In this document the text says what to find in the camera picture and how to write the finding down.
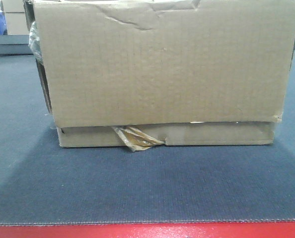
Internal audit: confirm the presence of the brown cardboard carton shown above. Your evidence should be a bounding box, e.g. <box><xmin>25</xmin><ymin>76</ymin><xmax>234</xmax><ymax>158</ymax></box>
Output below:
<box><xmin>27</xmin><ymin>0</ymin><xmax>295</xmax><ymax>151</ymax></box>

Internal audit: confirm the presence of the dark blue conveyor belt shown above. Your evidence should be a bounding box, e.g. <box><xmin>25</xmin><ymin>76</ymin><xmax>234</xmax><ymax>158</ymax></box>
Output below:
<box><xmin>0</xmin><ymin>55</ymin><xmax>295</xmax><ymax>225</ymax></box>

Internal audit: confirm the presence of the red conveyor edge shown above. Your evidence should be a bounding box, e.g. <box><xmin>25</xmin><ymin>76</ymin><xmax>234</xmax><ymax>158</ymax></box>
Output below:
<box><xmin>0</xmin><ymin>222</ymin><xmax>295</xmax><ymax>238</ymax></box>

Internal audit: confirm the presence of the background cardboard box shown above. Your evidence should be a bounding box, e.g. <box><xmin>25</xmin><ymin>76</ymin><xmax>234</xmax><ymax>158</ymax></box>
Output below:
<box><xmin>0</xmin><ymin>0</ymin><xmax>29</xmax><ymax>35</ymax></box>

